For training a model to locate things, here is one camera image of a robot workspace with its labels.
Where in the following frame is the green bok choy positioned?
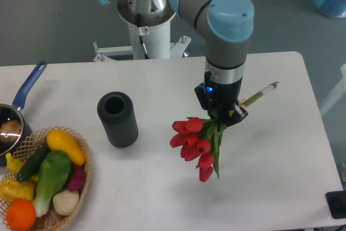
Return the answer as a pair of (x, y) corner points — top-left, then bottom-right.
(32, 150), (72, 217)

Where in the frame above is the yellow pumpkin gourd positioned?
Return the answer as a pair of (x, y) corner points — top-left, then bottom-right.
(1, 177), (36, 204)

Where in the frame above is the red tulip bouquet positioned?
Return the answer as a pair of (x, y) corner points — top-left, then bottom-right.
(170, 82), (278, 182)

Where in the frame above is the blue handled saucepan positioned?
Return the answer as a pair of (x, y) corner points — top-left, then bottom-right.
(1, 61), (47, 167)

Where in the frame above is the dark grey ribbed vase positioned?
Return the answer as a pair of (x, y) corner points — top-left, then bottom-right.
(97, 91), (138, 148)

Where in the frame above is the small yellow pepper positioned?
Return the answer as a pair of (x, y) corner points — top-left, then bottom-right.
(5, 153), (24, 174)

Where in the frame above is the orange fruit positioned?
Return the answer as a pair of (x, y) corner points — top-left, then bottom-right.
(5, 199), (36, 230)

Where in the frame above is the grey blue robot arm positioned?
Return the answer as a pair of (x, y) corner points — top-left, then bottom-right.
(99, 0), (255, 129)

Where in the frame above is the browned bread roll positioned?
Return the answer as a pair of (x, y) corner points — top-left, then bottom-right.
(1, 120), (22, 143)

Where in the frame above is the yellow squash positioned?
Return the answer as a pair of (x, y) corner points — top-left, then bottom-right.
(46, 129), (86, 166)

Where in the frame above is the black device at edge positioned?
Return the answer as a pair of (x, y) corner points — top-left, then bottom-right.
(325, 190), (345, 219)

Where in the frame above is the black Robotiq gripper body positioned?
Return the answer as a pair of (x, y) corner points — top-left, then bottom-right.
(204, 71), (242, 119)

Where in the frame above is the white garlic bulb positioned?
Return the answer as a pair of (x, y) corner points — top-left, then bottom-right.
(53, 190), (79, 216)

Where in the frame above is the white frame at right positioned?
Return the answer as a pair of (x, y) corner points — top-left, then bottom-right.
(319, 64), (345, 117)

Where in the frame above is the dark green cucumber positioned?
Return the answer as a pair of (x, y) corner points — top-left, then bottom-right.
(16, 142), (51, 182)

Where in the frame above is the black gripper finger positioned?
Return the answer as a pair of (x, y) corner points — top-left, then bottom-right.
(194, 83), (214, 117)
(217, 101), (248, 127)

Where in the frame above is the purple red radish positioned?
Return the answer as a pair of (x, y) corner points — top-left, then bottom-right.
(66, 166), (86, 192)

